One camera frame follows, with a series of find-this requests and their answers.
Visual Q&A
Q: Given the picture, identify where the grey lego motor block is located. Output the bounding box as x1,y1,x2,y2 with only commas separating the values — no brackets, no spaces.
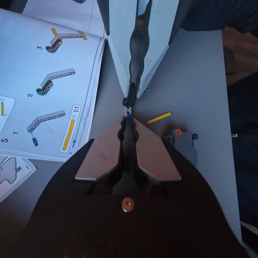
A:
165,129,199,169

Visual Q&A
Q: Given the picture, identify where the black lego connector piece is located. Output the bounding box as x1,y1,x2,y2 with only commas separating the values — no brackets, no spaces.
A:
122,82,137,107

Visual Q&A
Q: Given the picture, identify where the white printed paper sheet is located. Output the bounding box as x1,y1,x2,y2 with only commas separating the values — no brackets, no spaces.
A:
0,156,37,203

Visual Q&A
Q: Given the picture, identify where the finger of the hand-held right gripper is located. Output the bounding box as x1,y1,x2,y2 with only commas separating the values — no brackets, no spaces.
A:
138,0,189,99
97,0,140,99

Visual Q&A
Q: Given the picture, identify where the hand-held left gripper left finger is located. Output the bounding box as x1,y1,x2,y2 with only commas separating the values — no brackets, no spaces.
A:
75,117,124,182

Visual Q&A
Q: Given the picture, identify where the lego instruction booklet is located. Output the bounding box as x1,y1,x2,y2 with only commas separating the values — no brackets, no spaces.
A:
0,0,108,163

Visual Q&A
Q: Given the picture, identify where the person's leg in dark trousers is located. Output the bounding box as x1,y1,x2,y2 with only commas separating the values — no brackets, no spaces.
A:
227,71,258,258

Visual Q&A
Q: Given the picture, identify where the yellow lego axle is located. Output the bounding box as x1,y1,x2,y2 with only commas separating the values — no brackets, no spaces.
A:
147,112,171,124

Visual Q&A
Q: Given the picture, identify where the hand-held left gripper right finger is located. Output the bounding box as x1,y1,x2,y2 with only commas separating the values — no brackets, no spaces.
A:
132,117,182,183

